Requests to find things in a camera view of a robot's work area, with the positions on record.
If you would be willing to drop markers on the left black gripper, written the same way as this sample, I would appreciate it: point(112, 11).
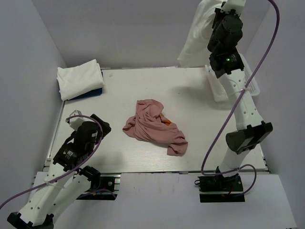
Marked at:
point(105, 125)

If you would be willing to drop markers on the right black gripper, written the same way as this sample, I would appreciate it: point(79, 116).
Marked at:
point(224, 15)

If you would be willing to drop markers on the white printed t-shirt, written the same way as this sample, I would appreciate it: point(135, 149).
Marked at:
point(195, 52)

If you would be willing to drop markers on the pink printed t-shirt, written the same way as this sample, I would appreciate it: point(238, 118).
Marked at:
point(150, 125)

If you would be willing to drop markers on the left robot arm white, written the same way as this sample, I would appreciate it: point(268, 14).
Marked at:
point(67, 178)

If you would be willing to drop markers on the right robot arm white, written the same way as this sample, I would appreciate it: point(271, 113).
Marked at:
point(228, 66)

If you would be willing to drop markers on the folded blue t-shirt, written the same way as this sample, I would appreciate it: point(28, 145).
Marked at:
point(91, 93)

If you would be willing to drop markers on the folded white t-shirt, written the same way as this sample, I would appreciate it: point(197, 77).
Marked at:
point(79, 80)

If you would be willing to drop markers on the white plastic basket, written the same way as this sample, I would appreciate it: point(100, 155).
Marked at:
point(219, 93)

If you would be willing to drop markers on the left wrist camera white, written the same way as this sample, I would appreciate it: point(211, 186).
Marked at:
point(74, 121)

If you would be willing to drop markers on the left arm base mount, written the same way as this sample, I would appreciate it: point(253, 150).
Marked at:
point(102, 186)

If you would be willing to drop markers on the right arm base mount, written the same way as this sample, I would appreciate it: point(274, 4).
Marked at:
point(220, 189)

